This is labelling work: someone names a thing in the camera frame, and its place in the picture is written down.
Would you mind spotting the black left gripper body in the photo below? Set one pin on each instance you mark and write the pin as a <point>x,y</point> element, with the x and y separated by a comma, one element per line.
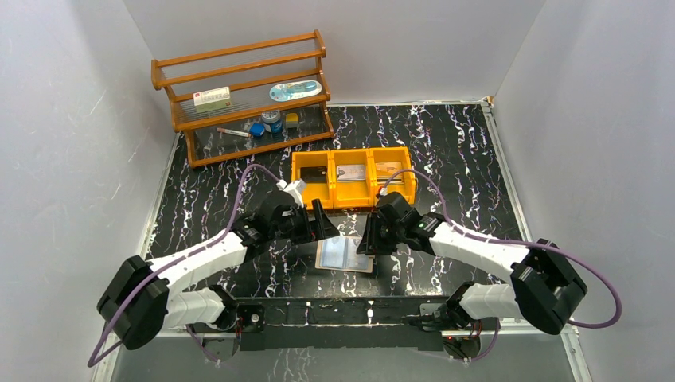
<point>314,221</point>

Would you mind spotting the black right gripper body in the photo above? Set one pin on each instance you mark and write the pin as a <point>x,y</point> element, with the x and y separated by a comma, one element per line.
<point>388,236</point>

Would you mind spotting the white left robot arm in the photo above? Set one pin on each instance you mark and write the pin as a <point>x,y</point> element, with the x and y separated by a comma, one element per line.
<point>146,297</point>

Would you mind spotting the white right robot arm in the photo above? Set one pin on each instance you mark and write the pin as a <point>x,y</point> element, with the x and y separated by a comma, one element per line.
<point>537,284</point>

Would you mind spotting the gold credit card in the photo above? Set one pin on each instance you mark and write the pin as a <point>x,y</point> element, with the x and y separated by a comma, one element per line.
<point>385,170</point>

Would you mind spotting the black credit card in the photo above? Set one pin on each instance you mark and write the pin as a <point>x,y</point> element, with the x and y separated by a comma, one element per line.
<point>314,174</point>

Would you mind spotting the silver credit card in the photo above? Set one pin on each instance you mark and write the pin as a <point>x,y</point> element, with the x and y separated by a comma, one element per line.
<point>350,173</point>

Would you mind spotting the yellow three-compartment plastic bin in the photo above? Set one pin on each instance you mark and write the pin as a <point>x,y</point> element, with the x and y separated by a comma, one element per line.
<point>358,194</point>

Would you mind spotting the blue small container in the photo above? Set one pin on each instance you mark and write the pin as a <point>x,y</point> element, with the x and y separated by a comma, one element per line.
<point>257,130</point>

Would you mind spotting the round silver tin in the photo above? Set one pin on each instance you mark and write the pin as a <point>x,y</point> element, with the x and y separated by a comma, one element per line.
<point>272,121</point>

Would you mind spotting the yellow small box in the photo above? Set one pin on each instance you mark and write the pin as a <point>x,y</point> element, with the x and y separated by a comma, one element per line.
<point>291,120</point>

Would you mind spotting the white tube stick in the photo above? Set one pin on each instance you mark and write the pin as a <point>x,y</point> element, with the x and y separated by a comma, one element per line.
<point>243,134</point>

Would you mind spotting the oval blue blister pack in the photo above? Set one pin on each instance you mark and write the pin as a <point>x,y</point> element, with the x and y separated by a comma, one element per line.
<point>295,90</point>

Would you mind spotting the wooden shelf rack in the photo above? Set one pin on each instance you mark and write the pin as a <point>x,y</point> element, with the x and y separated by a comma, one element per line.
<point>250,71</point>

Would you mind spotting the white medicine box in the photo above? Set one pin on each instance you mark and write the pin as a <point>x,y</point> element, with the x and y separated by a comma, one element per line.
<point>211,100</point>

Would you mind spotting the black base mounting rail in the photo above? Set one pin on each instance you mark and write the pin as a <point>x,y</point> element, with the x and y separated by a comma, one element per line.
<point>362,323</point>

